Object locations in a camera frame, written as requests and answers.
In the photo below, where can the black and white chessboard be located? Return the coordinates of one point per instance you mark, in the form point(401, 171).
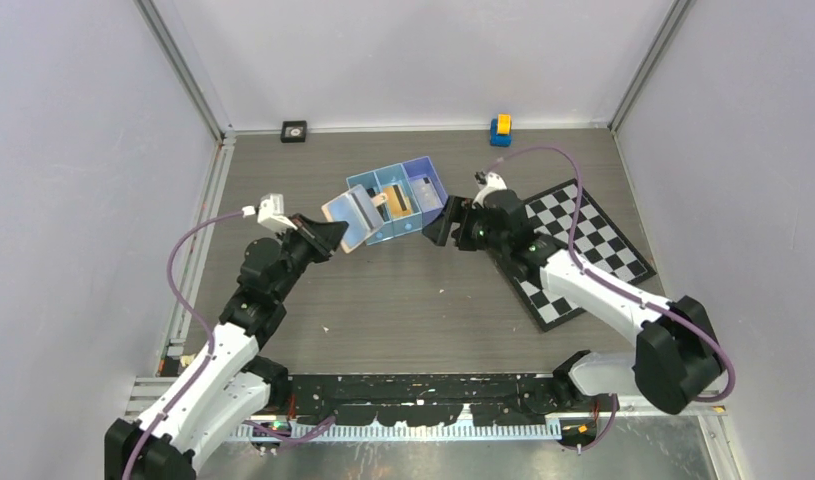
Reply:
point(598, 240)

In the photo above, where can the blue and yellow toy block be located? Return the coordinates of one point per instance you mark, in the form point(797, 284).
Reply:
point(500, 131)

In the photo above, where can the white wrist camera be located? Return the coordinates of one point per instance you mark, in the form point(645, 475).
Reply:
point(269, 213)
point(488, 182)

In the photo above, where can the orange item in tray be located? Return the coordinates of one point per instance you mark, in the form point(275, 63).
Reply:
point(397, 201)

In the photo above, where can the beige leather card holder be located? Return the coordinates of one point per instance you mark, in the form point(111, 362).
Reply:
point(360, 211)

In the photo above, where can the small black square box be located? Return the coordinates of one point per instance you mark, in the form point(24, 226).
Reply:
point(293, 131)

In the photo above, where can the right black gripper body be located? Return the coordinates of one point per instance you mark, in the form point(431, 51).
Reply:
point(473, 233)

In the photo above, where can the clear item in tray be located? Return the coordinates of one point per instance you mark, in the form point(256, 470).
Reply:
point(425, 193)

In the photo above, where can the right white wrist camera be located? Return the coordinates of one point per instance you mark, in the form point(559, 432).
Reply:
point(488, 182)

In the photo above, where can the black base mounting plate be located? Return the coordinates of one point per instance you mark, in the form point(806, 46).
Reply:
point(425, 400)

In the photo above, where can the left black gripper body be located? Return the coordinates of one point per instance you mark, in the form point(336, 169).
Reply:
point(299, 249)

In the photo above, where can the blue three-compartment organizer tray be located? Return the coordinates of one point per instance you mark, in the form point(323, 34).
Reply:
point(401, 173)

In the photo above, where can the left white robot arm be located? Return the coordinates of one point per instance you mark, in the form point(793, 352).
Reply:
point(229, 380)

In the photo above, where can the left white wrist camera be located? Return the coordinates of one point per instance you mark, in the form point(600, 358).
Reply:
point(269, 213)

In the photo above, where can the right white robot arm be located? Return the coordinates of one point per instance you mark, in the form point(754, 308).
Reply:
point(676, 358)

